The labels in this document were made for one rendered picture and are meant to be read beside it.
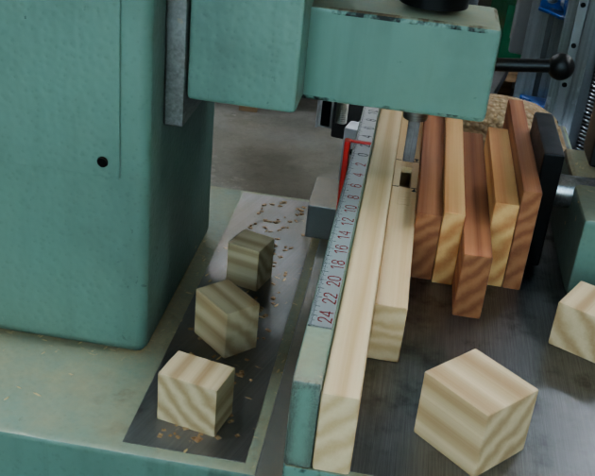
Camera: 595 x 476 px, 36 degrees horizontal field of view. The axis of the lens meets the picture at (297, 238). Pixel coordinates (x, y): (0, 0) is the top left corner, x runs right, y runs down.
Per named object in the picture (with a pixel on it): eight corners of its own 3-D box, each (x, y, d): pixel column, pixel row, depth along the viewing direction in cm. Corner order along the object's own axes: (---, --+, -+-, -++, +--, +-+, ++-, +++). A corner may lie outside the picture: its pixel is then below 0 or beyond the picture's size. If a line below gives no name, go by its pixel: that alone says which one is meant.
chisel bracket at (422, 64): (481, 144, 69) (503, 29, 65) (294, 117, 70) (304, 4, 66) (478, 110, 75) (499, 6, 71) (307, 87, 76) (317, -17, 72)
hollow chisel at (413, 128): (414, 162, 73) (423, 102, 71) (402, 161, 73) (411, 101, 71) (414, 158, 74) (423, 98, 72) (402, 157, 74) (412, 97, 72)
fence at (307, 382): (311, 469, 48) (321, 384, 46) (280, 465, 48) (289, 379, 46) (384, 100, 101) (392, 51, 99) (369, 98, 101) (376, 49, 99)
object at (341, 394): (348, 476, 48) (361, 399, 46) (311, 469, 48) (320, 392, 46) (403, 103, 101) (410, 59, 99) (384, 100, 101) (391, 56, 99)
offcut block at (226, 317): (193, 331, 76) (195, 288, 74) (225, 321, 78) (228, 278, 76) (224, 359, 73) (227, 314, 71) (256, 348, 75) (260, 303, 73)
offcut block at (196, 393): (176, 395, 69) (178, 349, 67) (232, 413, 67) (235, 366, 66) (156, 418, 66) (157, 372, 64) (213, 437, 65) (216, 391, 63)
